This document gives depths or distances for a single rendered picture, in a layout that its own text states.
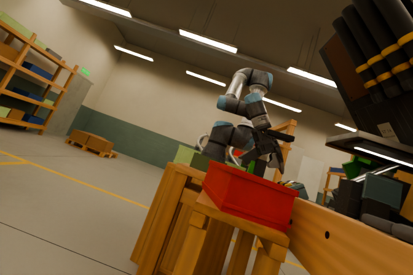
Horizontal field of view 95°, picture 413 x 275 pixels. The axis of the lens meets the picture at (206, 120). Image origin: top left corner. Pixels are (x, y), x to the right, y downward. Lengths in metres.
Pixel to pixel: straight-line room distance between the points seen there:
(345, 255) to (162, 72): 8.62
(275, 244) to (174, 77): 8.27
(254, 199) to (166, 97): 7.90
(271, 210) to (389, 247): 0.27
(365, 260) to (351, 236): 0.05
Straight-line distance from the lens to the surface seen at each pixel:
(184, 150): 1.71
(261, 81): 1.25
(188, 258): 0.61
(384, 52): 0.71
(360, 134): 0.66
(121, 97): 8.88
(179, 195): 1.00
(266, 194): 0.60
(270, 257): 0.61
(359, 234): 0.48
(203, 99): 8.19
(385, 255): 0.44
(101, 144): 6.07
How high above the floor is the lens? 0.91
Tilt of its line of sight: 11 degrees up
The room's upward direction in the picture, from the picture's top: 20 degrees clockwise
